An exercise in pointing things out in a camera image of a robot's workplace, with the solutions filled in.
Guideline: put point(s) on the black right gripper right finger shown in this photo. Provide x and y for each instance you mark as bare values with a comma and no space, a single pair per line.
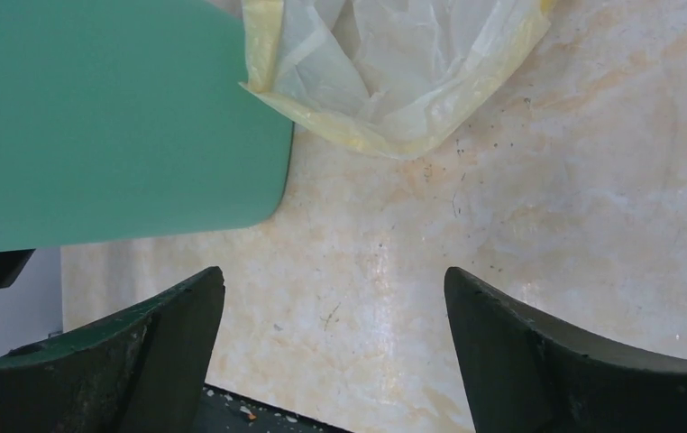
525,370

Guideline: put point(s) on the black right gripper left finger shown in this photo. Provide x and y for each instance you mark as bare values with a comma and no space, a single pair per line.
141,369

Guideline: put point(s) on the clear yellow-edged plastic bag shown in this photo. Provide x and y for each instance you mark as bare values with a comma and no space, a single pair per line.
392,78

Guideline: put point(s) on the green plastic trash bin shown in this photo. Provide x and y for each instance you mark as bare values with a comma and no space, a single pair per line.
130,119

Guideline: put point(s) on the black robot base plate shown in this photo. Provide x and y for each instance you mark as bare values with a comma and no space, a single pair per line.
220,410

